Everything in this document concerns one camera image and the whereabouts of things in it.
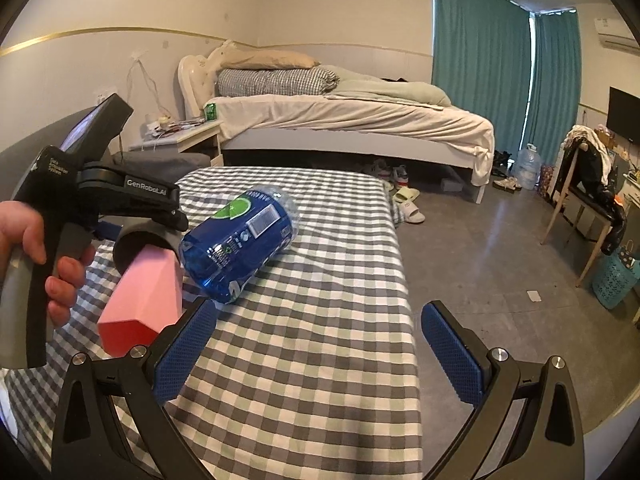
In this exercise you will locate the green can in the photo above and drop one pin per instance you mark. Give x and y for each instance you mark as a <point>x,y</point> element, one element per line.
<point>210,112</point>

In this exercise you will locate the pink faceted box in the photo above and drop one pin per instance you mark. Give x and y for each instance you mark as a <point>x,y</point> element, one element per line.
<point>146,299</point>

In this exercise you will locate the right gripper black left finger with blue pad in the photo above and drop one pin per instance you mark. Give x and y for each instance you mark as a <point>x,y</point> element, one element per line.
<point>88,439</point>

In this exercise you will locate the green slipper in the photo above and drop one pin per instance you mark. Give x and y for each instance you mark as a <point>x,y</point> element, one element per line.
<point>405,194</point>

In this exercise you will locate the blue plastic water bottle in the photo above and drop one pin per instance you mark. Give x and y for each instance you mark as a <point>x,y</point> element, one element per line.
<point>226,250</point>

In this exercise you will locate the wooden chair with clothes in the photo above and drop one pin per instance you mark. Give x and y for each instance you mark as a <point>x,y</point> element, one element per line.
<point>583,175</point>

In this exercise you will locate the white air conditioner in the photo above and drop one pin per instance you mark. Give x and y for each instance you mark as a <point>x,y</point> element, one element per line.
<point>613,33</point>

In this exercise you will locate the checkered tablecloth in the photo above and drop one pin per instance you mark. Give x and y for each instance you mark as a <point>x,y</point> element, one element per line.
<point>311,373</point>

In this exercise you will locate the checkered folded blanket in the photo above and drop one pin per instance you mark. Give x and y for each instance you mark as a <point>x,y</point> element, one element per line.
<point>296,82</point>

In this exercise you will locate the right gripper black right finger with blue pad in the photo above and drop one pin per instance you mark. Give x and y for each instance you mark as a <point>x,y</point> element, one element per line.
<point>547,441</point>

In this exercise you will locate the teal laundry basket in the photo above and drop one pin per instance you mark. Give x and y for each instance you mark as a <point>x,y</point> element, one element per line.
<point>616,276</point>

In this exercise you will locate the white bedside table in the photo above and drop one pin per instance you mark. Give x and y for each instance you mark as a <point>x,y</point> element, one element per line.
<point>205,139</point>

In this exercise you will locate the beige pillow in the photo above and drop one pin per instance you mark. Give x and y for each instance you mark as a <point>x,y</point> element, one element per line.
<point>267,60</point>

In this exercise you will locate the teal right curtain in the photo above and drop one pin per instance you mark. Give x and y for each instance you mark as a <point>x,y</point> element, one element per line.
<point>557,82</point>

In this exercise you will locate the person's left hand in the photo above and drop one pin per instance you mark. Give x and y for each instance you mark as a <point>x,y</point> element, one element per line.
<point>22,226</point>

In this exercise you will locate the grey sofa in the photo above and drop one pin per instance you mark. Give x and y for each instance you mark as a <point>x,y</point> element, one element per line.
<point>162,165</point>

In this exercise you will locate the white slipper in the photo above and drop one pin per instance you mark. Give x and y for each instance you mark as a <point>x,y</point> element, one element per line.
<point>411,213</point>

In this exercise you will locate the grey plastic cup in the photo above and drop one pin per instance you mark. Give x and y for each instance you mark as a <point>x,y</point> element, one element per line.
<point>138,233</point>

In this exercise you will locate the paper scrap on floor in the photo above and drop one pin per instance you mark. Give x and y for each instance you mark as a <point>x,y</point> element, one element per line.
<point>533,296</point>

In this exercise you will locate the teal curtain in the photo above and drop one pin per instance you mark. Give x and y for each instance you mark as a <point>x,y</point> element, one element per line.
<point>557,82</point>
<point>482,58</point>

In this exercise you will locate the teal left curtain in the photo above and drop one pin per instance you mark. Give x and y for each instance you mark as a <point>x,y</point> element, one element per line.
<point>482,58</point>

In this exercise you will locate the large water jug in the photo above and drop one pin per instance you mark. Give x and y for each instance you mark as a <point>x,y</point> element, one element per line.
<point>527,167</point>

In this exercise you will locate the black television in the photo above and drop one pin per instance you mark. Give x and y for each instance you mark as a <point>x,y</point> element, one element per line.
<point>624,115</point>

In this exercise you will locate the light green duvet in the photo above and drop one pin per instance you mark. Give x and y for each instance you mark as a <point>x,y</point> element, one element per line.
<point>356,84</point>

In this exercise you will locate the white bed with sheet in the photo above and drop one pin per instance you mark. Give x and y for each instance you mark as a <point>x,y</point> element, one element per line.
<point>426,133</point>

